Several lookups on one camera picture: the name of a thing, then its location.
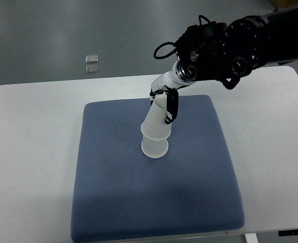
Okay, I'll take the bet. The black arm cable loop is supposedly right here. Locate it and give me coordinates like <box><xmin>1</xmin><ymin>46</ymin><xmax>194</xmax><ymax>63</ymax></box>
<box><xmin>154</xmin><ymin>42</ymin><xmax>179</xmax><ymax>60</ymax></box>

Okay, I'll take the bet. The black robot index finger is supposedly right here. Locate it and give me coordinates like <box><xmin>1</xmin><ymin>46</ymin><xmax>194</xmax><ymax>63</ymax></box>
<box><xmin>150</xmin><ymin>90</ymin><xmax>157</xmax><ymax>106</ymax></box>

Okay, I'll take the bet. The upper metal floor socket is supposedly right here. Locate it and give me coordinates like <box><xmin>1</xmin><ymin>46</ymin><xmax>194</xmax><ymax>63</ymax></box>
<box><xmin>85</xmin><ymin>54</ymin><xmax>99</xmax><ymax>63</ymax></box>

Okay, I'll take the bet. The white paper cup on mat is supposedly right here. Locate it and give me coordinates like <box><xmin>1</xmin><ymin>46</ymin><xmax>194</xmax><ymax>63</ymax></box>
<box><xmin>141</xmin><ymin>135</ymin><xmax>169</xmax><ymax>158</ymax></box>

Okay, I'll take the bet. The blue fabric cushion mat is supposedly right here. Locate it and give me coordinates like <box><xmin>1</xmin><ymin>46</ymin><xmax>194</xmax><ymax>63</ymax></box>
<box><xmin>71</xmin><ymin>95</ymin><xmax>245</xmax><ymax>242</ymax></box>

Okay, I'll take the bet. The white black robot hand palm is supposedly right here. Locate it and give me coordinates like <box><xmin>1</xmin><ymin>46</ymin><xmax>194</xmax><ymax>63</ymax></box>
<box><xmin>150</xmin><ymin>66</ymin><xmax>187</xmax><ymax>96</ymax></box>

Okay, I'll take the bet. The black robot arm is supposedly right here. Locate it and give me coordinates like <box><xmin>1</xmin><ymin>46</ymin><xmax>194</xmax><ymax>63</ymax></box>
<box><xmin>150</xmin><ymin>5</ymin><xmax>298</xmax><ymax>124</ymax></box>

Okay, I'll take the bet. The white paper cup carried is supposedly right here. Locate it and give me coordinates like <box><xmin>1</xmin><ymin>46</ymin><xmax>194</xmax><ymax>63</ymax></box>
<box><xmin>141</xmin><ymin>94</ymin><xmax>171</xmax><ymax>141</ymax></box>

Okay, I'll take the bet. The white table leg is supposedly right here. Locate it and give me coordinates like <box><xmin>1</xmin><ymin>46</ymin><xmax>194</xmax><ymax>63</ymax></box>
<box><xmin>244</xmin><ymin>233</ymin><xmax>258</xmax><ymax>243</ymax></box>

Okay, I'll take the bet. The black robot thumb finger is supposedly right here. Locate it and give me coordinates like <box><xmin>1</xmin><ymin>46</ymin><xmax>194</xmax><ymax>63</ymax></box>
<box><xmin>165</xmin><ymin>89</ymin><xmax>179</xmax><ymax>125</ymax></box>

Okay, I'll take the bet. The brown wooden box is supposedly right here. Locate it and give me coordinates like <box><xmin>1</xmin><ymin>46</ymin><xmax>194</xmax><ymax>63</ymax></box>
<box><xmin>270</xmin><ymin>0</ymin><xmax>298</xmax><ymax>9</ymax></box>

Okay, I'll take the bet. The metal floor socket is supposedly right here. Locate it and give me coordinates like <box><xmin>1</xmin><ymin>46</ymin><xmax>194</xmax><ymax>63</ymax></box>
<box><xmin>85</xmin><ymin>54</ymin><xmax>99</xmax><ymax>63</ymax></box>
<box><xmin>85</xmin><ymin>64</ymin><xmax>99</xmax><ymax>74</ymax></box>

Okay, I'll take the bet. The black table control panel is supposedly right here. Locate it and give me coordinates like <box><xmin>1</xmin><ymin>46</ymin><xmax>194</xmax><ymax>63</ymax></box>
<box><xmin>278</xmin><ymin>229</ymin><xmax>298</xmax><ymax>237</ymax></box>

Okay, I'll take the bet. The lower metal floor socket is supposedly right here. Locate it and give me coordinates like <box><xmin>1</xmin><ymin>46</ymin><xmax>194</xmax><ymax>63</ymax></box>
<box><xmin>85</xmin><ymin>64</ymin><xmax>99</xmax><ymax>74</ymax></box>

